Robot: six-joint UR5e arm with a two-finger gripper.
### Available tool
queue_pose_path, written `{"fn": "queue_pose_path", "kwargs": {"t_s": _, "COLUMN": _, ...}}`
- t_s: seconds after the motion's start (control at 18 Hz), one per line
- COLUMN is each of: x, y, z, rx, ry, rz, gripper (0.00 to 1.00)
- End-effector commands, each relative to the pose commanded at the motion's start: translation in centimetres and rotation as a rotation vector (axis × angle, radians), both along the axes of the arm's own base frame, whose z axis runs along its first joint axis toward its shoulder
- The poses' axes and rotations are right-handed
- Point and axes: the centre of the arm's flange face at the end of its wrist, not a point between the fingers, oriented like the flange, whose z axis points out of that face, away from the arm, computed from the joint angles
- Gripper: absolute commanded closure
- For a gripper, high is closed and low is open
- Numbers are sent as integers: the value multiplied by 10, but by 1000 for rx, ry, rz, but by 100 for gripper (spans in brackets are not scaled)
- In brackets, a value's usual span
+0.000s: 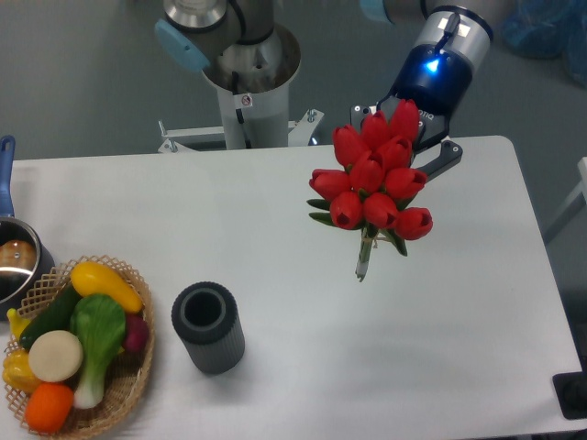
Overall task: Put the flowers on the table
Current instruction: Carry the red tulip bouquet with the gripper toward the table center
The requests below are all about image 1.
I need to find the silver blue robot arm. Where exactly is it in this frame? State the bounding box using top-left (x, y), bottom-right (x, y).
top-left (154, 1), bottom-right (498, 152)

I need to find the blue plastic bag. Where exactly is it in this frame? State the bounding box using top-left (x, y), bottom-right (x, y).
top-left (500, 1), bottom-right (586, 87)

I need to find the orange toy fruit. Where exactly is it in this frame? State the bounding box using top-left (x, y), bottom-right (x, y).
top-left (25, 382), bottom-right (73, 434)

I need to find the yellow toy squash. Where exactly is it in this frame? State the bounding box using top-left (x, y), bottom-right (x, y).
top-left (70, 261), bottom-right (143, 314)

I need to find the black device at edge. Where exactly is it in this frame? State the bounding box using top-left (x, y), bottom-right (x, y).
top-left (552, 372), bottom-right (586, 420)

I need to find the woven wicker basket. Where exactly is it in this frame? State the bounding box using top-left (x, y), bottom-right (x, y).
top-left (2, 256), bottom-right (155, 439)

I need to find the dark green toy cucumber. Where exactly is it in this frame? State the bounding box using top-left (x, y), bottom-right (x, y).
top-left (18, 284), bottom-right (82, 350)

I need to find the white frame at right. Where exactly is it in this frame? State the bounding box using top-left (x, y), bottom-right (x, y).
top-left (542, 157), bottom-right (586, 245)

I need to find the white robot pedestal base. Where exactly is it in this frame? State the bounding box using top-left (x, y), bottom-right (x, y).
top-left (155, 14), bottom-right (301, 149)

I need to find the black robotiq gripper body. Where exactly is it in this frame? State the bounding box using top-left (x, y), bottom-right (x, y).
top-left (377, 45), bottom-right (472, 152)

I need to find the yellow toy bell pepper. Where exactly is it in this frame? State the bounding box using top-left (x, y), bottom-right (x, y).
top-left (2, 348), bottom-right (42, 394)

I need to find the blue handled saucepan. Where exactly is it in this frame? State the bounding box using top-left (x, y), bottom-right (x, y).
top-left (1, 135), bottom-right (54, 322)

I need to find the green toy bok choy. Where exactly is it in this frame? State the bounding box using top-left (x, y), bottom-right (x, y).
top-left (70, 293), bottom-right (126, 410)

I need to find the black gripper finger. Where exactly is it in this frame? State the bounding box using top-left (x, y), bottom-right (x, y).
top-left (414, 139), bottom-right (463, 179)
top-left (350, 104), bottom-right (377, 133)

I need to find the yellow toy banana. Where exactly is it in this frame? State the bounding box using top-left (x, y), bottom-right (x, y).
top-left (6, 308), bottom-right (31, 340)

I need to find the dark grey ribbed vase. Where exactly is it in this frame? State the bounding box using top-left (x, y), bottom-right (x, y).
top-left (171, 281), bottom-right (246, 375)

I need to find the red tulip bouquet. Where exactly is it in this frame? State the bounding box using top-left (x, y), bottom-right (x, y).
top-left (307, 99), bottom-right (433, 281)

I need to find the purple toy radish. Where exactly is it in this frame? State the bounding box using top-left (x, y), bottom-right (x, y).
top-left (122, 314), bottom-right (150, 353)

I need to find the round beige toy disc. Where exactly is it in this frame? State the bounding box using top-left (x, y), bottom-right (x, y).
top-left (28, 330), bottom-right (83, 382)

